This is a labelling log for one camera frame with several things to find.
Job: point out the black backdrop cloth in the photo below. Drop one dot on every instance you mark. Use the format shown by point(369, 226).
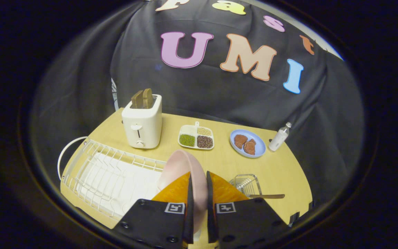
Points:
point(219, 86)

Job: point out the white toaster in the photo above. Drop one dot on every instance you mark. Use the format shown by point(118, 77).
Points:
point(143, 124)

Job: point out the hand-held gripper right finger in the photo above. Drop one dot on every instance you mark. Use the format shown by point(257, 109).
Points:
point(210, 207)

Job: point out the blue plate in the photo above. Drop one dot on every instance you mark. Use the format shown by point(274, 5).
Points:
point(250, 145)

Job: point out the brown toast slice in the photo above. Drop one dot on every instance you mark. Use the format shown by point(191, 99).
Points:
point(148, 97)
point(137, 99)

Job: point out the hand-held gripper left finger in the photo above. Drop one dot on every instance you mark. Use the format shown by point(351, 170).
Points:
point(189, 207)

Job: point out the brown meat piece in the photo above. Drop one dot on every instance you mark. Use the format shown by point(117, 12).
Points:
point(240, 140)
point(250, 147)

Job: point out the pink plate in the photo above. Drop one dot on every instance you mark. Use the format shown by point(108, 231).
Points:
point(180, 169)

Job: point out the white divided tray with grains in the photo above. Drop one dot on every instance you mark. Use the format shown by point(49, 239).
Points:
point(196, 137)

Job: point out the small white bottle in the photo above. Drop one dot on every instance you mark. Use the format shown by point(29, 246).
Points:
point(278, 138)

